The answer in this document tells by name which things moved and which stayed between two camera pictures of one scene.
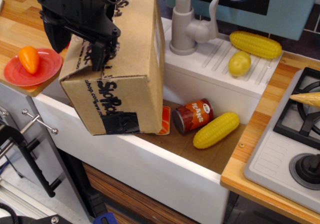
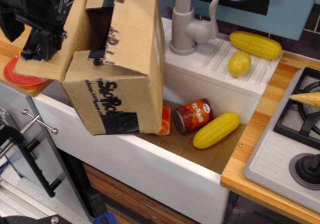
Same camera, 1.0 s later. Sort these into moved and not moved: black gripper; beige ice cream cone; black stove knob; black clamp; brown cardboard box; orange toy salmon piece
Moved: brown cardboard box; black gripper
Not moved: black stove knob; black clamp; beige ice cream cone; orange toy salmon piece
